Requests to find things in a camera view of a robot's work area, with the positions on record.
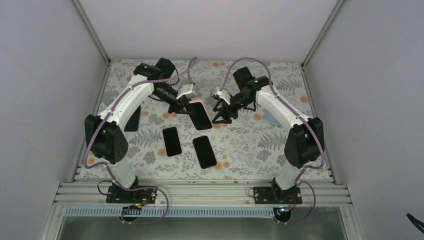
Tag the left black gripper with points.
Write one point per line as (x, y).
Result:
(182, 101)

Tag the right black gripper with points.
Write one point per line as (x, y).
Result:
(227, 108)

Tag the light blue phone case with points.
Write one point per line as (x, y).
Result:
(269, 118)

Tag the blue smartphone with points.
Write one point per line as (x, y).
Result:
(132, 124)

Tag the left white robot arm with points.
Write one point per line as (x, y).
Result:
(104, 133)

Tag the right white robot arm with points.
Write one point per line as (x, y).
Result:
(305, 138)

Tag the phone in peach case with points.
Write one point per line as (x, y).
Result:
(171, 141)

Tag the black phone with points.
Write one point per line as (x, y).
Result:
(204, 152)

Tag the floral patterned mat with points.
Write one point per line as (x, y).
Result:
(247, 149)

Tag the black object at corner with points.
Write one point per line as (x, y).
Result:
(416, 222)

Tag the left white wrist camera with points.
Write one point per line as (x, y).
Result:
(188, 90)

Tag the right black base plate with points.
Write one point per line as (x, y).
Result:
(264, 195)

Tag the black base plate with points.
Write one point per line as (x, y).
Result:
(117, 195)
(264, 195)

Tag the perforated cable duct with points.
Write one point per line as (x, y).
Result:
(172, 211)

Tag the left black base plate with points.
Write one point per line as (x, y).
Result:
(117, 195)

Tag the aluminium rail frame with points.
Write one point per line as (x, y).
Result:
(202, 194)

